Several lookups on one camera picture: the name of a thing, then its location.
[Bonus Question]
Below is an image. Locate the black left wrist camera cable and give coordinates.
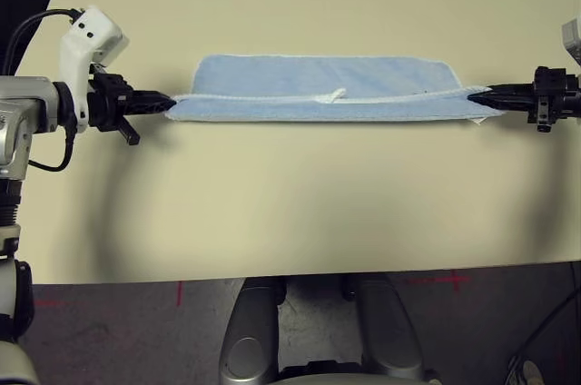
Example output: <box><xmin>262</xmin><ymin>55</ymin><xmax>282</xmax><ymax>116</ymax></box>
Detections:
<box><xmin>0</xmin><ymin>7</ymin><xmax>87</xmax><ymax>173</ymax></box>

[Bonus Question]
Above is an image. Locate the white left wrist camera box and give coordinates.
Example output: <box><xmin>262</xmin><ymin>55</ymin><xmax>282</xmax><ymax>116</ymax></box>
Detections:
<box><xmin>58</xmin><ymin>4</ymin><xmax>132</xmax><ymax>134</ymax></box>

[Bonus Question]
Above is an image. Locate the grey robot left leg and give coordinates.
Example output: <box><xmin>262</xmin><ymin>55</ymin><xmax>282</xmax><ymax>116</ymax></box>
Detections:
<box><xmin>219</xmin><ymin>275</ymin><xmax>285</xmax><ymax>385</ymax></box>

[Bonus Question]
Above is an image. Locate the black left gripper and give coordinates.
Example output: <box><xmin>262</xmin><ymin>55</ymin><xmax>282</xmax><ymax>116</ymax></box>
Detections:
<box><xmin>86</xmin><ymin>64</ymin><xmax>179</xmax><ymax>147</ymax></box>

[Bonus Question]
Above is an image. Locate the light blue towel white trim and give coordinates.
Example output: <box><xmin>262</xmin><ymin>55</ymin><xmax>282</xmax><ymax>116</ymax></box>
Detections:
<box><xmin>163</xmin><ymin>54</ymin><xmax>503</xmax><ymax>125</ymax></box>

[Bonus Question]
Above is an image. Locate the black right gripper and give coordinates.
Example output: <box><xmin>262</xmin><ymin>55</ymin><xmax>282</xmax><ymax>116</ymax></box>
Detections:
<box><xmin>466</xmin><ymin>65</ymin><xmax>581</xmax><ymax>133</ymax></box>

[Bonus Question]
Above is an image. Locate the thin black hanging cable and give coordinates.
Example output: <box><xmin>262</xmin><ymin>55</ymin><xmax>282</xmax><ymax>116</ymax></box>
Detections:
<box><xmin>503</xmin><ymin>293</ymin><xmax>581</xmax><ymax>385</ymax></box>

